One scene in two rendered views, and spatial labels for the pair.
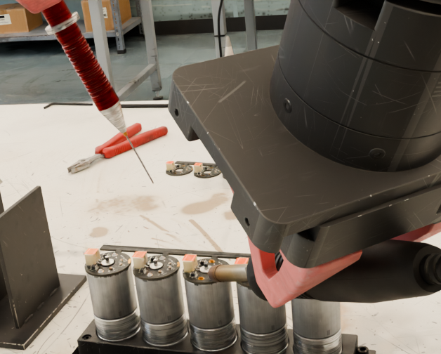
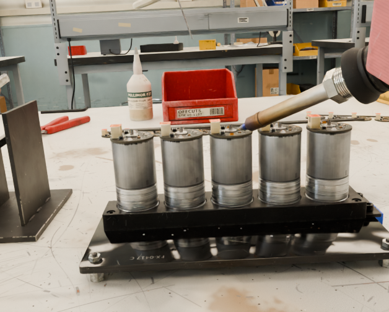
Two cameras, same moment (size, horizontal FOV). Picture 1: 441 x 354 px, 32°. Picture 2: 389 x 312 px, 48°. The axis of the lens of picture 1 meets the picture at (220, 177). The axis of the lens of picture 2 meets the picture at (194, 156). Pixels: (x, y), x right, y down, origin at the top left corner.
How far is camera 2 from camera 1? 22 cm
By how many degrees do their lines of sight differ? 19
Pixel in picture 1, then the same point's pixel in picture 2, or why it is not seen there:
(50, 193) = not seen: hidden behind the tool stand
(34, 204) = (33, 114)
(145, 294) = (176, 156)
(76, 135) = not seen: hidden behind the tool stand
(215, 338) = (242, 192)
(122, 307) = (149, 176)
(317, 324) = (339, 164)
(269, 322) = (294, 169)
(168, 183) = (108, 141)
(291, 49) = not seen: outside the picture
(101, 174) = (49, 141)
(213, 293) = (243, 148)
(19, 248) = (23, 149)
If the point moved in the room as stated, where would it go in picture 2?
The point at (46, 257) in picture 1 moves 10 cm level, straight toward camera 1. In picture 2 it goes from (41, 166) to (95, 208)
